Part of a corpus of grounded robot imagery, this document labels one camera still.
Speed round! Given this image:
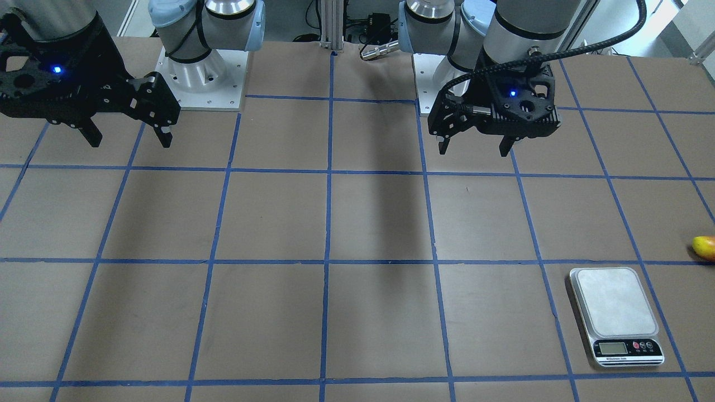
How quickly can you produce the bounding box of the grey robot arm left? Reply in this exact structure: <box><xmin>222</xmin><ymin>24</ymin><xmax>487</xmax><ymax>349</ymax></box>
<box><xmin>397</xmin><ymin>1</ymin><xmax>579</xmax><ymax>157</ymax></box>

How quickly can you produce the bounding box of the silver digital kitchen scale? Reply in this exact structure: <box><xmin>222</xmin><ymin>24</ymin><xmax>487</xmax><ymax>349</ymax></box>
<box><xmin>569</xmin><ymin>266</ymin><xmax>665</xmax><ymax>368</ymax></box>

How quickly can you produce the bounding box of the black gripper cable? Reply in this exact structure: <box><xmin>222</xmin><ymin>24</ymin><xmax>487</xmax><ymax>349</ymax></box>
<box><xmin>438</xmin><ymin>0</ymin><xmax>647</xmax><ymax>112</ymax></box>

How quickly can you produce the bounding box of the yellow red mango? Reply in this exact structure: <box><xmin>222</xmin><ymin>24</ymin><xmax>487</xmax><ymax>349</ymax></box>
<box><xmin>690</xmin><ymin>235</ymin><xmax>715</xmax><ymax>262</ymax></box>

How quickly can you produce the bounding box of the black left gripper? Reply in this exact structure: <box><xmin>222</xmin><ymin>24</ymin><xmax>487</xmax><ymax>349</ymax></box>
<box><xmin>427</xmin><ymin>63</ymin><xmax>561</xmax><ymax>157</ymax></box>

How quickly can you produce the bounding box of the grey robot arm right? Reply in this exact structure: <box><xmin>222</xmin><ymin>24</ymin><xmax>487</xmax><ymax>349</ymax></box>
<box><xmin>2</xmin><ymin>1</ymin><xmax>265</xmax><ymax>148</ymax></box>

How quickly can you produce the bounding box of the black power adapter box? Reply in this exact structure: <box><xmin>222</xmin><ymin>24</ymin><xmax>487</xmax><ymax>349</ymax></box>
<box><xmin>365</xmin><ymin>13</ymin><xmax>392</xmax><ymax>44</ymax></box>

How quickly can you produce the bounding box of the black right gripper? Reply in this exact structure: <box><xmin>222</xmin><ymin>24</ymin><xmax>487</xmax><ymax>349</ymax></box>
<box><xmin>2</xmin><ymin>12</ymin><xmax>180</xmax><ymax>149</ymax></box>

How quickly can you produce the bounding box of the aluminium frame post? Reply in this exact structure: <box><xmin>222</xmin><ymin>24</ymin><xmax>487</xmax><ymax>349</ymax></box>
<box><xmin>315</xmin><ymin>1</ymin><xmax>345</xmax><ymax>54</ymax></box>

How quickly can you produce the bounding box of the silver metal cylinder connector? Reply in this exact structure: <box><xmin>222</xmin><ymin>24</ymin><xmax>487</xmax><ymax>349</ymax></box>
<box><xmin>360</xmin><ymin>40</ymin><xmax>400</xmax><ymax>61</ymax></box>

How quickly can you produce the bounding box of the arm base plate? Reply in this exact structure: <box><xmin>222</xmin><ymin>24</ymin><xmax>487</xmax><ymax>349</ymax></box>
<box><xmin>413</xmin><ymin>53</ymin><xmax>446</xmax><ymax>117</ymax></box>
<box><xmin>155</xmin><ymin>48</ymin><xmax>252</xmax><ymax>112</ymax></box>

